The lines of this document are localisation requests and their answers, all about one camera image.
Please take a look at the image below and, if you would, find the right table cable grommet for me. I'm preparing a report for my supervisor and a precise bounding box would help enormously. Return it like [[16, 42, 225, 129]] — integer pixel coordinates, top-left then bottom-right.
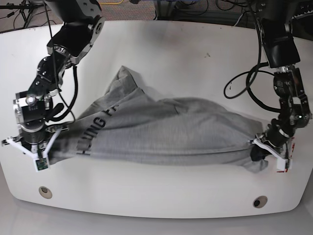
[[253, 195, 268, 209]]

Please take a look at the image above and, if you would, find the black tripod stand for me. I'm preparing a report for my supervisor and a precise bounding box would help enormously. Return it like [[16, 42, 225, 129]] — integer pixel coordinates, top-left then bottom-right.
[[0, 0, 45, 29]]

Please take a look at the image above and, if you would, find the red tape rectangle marking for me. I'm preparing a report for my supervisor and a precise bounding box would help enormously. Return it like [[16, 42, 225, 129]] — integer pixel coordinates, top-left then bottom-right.
[[277, 137, 295, 173]]

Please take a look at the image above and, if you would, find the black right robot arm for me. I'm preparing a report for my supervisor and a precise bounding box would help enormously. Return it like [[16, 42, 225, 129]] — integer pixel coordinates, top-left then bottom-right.
[[1, 0, 105, 166]]

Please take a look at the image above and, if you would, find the grey T-shirt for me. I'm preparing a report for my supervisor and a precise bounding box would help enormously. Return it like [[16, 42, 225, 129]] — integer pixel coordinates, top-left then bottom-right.
[[48, 67, 268, 173]]

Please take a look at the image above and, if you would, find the table cable grommet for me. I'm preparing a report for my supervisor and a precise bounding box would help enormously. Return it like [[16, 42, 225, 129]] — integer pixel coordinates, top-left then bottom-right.
[[39, 187, 53, 199], [253, 195, 268, 209]]

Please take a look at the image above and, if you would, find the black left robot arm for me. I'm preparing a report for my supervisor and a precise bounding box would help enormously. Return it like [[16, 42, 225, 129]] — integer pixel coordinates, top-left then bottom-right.
[[224, 0, 313, 161]]

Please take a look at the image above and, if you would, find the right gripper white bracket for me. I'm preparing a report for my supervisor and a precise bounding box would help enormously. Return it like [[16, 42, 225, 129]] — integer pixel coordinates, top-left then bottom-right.
[[1, 123, 68, 161]]

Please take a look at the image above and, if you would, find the left table cable grommet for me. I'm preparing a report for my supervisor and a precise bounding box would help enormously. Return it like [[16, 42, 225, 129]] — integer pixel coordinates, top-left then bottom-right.
[[39, 187, 53, 199]]

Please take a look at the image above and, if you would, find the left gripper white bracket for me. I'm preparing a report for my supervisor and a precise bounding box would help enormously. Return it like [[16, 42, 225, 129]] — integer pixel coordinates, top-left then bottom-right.
[[247, 122, 296, 163]]

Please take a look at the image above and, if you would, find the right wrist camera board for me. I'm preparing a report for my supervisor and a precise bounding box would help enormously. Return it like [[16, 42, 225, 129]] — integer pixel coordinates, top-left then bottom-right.
[[34, 158, 50, 172]]

